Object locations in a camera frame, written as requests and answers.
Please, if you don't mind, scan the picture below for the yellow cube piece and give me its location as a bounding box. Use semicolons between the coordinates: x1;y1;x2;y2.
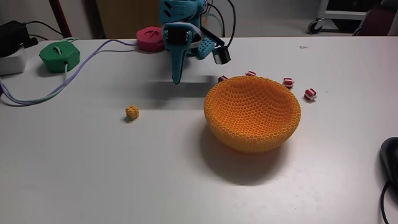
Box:
125;105;140;121

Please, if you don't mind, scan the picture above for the yellow honeycomb basket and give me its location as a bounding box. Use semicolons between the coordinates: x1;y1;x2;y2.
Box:
203;75;302;154

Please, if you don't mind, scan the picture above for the pink octagonal hub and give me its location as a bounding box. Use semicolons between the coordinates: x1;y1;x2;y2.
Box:
136;26;166;53

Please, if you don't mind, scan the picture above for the black webcam on gripper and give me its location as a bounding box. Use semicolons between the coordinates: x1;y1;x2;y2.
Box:
212;45;231;65

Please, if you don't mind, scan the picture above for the brown board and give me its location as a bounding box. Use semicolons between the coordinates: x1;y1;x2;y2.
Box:
95;0;162;40

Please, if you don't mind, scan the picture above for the red pole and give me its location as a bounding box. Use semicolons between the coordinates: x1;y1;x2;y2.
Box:
48;0;73;39

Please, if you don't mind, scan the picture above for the green octagonal hub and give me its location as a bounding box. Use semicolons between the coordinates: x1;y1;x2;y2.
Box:
39;41;81;74

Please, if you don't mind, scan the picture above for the black power adapter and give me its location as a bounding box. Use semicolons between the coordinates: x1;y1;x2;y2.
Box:
0;20;39;58

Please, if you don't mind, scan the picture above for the white box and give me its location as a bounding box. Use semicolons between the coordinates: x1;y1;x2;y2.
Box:
0;46;27;77

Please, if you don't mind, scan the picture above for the dark red chair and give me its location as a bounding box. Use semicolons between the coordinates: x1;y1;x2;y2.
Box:
353;0;398;37

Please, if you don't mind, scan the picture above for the black computer mouse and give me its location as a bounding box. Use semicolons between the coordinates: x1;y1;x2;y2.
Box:
379;136;398;187

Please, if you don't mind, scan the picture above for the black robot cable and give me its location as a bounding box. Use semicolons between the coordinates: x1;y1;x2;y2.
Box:
206;0;236;49

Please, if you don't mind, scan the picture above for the purple cable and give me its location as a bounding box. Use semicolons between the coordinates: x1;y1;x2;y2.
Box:
0;39;139;107

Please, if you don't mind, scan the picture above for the pale green cable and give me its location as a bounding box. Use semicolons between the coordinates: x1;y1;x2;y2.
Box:
0;37;80;105

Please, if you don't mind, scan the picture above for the black adapter cable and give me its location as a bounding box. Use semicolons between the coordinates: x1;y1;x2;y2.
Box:
24;20;63;42

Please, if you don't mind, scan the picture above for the black mouse cable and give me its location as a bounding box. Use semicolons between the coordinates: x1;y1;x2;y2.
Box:
380;180;398;224

